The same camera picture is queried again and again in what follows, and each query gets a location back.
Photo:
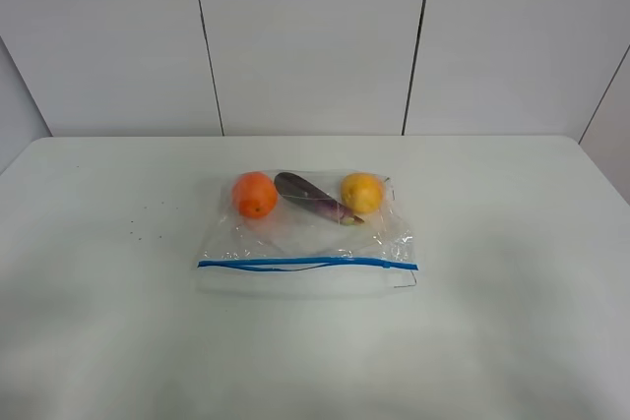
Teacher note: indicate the clear zip bag blue seal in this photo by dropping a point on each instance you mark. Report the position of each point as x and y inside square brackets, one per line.
[295, 254]

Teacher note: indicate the purple eggplant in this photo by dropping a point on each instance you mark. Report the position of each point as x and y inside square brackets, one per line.
[307, 196]

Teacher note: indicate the yellow lemon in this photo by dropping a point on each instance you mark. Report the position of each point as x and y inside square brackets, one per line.
[362, 192]

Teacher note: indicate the orange fruit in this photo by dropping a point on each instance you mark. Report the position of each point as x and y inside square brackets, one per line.
[254, 195]

